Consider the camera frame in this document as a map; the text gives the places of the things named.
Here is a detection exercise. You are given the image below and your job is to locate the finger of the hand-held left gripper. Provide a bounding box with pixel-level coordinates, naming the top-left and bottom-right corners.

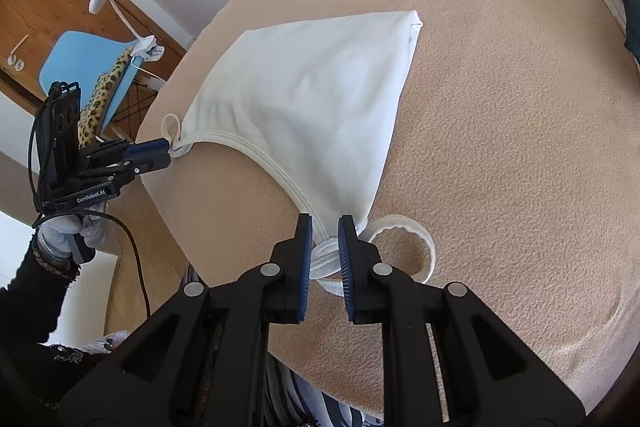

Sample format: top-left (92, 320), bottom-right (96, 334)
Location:
top-left (80, 155), bottom-right (172, 185)
top-left (82, 138), bottom-right (171, 160)

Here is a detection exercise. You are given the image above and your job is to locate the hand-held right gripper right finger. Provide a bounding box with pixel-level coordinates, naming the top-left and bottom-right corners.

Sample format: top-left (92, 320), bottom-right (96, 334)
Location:
top-left (338, 215), bottom-right (587, 427)

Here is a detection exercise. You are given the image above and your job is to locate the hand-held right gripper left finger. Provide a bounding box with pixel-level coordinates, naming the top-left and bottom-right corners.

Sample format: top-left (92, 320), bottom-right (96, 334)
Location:
top-left (57, 213), bottom-right (314, 427)

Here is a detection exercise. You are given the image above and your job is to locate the white camisole top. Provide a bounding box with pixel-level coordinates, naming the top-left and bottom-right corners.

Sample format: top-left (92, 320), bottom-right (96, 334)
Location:
top-left (161, 9), bottom-right (436, 295)

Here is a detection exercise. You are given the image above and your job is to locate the person's left forearm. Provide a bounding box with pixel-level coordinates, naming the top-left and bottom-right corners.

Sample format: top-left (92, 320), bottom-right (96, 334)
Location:
top-left (0, 239), bottom-right (83, 353)

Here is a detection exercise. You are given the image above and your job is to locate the person's right forearm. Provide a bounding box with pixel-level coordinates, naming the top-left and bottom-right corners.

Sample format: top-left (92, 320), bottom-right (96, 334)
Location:
top-left (0, 342), bottom-right (117, 414)

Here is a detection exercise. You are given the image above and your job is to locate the person's left hand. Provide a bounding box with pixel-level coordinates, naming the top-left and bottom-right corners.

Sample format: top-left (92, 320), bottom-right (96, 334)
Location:
top-left (37, 201), bottom-right (109, 264)

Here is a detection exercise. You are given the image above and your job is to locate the person's right hand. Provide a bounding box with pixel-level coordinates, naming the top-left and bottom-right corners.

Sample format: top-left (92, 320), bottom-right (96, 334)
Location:
top-left (82, 329), bottom-right (132, 354)

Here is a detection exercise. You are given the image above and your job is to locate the leopard print cloth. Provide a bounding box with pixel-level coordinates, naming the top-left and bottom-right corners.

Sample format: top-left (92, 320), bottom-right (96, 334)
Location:
top-left (77, 49), bottom-right (134, 148)

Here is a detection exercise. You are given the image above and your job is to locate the light blue chair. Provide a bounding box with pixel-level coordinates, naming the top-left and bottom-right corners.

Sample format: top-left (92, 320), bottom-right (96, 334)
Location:
top-left (40, 31), bottom-right (143, 134)

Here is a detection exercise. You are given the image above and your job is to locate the person's striped clothing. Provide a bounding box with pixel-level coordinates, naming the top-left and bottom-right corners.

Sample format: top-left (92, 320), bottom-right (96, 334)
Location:
top-left (265, 352), bottom-right (381, 427)

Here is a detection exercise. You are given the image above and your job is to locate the beige fleece blanket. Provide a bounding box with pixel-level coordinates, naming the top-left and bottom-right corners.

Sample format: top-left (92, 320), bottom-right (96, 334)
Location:
top-left (105, 0), bottom-right (640, 420)

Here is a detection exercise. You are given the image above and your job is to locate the white folded garment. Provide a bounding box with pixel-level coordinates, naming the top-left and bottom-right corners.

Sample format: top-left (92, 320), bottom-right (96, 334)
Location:
top-left (597, 0), bottom-right (629, 32)

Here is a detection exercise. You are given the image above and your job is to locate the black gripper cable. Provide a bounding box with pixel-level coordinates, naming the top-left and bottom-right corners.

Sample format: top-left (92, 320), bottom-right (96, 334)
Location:
top-left (92, 212), bottom-right (152, 319)

